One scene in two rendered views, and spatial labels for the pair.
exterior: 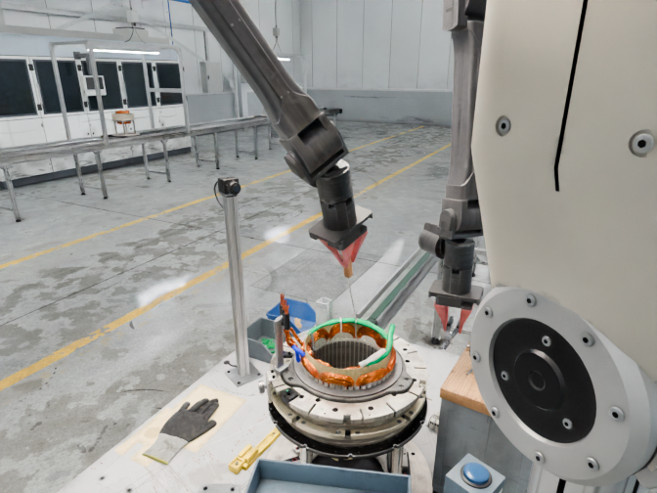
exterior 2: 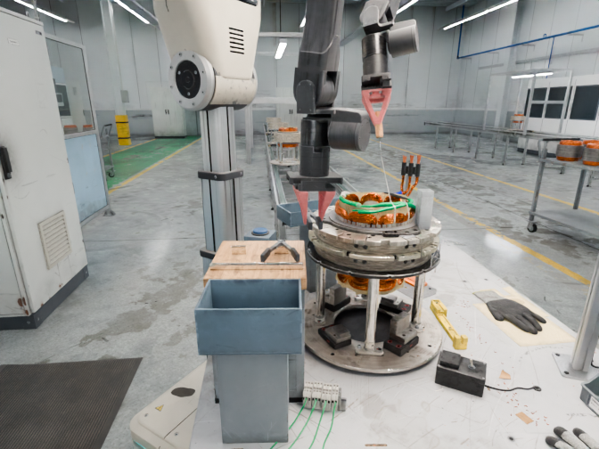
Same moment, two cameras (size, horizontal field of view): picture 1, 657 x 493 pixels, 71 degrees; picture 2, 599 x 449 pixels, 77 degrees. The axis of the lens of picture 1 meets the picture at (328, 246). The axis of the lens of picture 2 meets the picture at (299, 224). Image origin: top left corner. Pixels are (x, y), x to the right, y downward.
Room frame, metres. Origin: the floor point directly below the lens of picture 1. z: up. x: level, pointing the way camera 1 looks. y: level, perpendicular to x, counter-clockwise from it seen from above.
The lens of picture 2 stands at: (1.44, -0.68, 1.37)
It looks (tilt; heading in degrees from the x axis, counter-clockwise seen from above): 18 degrees down; 147
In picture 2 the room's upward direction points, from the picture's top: straight up
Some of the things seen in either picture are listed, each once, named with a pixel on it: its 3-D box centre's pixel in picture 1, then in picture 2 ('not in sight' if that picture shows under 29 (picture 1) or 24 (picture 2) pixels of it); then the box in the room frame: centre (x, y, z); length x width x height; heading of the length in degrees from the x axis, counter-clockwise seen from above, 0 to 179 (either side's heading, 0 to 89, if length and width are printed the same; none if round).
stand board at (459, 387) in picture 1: (500, 381); (259, 262); (0.79, -0.36, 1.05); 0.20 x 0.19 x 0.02; 148
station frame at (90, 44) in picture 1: (126, 92); not in sight; (7.09, 2.98, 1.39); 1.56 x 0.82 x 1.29; 153
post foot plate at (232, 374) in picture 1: (243, 374); (578, 367); (1.18, 0.26, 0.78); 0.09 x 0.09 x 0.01; 38
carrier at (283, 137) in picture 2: not in sight; (288, 147); (-1.88, 1.35, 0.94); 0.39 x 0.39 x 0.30
